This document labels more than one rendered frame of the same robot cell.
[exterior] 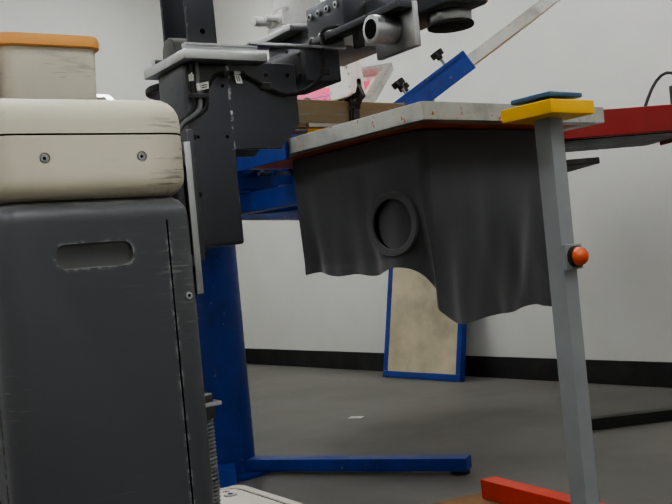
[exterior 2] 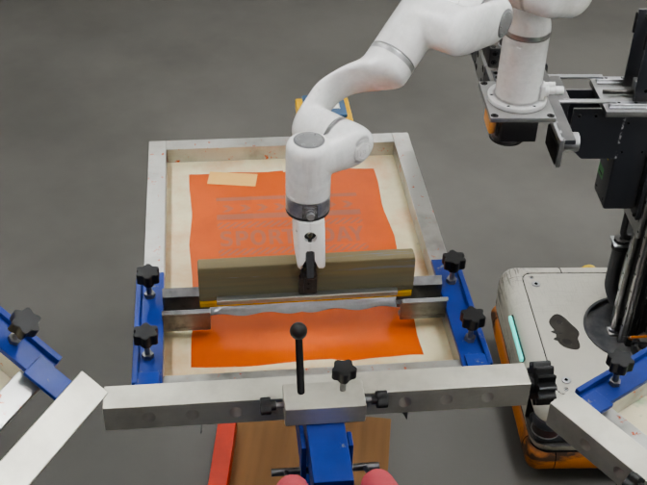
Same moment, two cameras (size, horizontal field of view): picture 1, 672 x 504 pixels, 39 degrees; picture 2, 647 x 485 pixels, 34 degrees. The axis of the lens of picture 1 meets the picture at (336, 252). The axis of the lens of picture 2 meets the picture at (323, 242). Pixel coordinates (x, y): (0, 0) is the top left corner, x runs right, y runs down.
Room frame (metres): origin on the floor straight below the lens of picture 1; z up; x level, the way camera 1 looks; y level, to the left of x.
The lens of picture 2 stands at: (3.84, 0.69, 2.26)
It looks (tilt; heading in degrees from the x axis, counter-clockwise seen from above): 37 degrees down; 210
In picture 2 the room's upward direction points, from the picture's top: 2 degrees clockwise
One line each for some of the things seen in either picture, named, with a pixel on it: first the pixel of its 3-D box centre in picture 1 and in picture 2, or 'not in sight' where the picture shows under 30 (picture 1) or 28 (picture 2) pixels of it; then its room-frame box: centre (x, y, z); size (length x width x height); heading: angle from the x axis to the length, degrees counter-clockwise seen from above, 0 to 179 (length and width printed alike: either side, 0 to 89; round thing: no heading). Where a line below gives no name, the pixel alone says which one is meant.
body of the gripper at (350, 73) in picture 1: (346, 78); (307, 228); (2.57, -0.07, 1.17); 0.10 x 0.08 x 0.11; 37
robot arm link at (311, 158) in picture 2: not in sight; (327, 158); (2.53, -0.06, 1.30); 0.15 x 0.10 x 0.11; 171
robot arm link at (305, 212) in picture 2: not in sight; (308, 201); (2.57, -0.07, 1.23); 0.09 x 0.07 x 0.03; 37
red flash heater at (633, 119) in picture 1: (595, 131); not in sight; (3.42, -0.97, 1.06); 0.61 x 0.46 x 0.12; 97
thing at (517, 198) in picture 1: (497, 223); not in sight; (2.17, -0.37, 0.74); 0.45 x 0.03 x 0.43; 127
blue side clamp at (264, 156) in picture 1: (260, 153); (458, 320); (2.43, 0.17, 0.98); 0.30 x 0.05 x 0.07; 37
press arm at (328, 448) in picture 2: not in sight; (326, 448); (2.86, 0.14, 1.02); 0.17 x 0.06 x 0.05; 37
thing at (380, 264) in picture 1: (368, 221); not in sight; (2.25, -0.08, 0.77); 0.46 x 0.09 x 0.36; 37
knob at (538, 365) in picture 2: not in sight; (533, 383); (2.55, 0.36, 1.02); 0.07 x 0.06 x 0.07; 37
